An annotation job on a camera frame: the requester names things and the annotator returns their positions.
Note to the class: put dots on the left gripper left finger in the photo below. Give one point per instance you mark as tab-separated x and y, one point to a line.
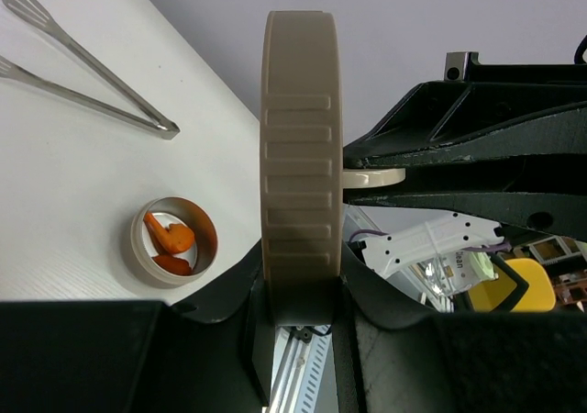
444	123

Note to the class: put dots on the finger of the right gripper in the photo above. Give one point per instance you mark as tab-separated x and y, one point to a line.
211	352
392	354

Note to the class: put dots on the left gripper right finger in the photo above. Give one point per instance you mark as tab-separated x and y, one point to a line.
557	214

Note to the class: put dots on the beige-banded metal tin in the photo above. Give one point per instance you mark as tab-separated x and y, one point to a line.
151	264

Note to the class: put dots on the orange carrot food piece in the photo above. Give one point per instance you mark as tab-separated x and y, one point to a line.
174	239

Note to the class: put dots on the brown round lid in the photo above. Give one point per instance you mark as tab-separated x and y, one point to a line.
302	178

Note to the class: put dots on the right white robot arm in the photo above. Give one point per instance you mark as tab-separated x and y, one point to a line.
426	243

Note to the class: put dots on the yellow chair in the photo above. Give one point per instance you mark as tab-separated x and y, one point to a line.
521	285

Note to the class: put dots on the white plastic bag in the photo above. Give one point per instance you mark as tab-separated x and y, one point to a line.
458	272

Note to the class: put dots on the slotted cable duct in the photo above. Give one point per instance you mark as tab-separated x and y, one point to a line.
315	385

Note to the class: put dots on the aluminium mounting rail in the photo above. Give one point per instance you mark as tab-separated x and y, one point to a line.
287	351

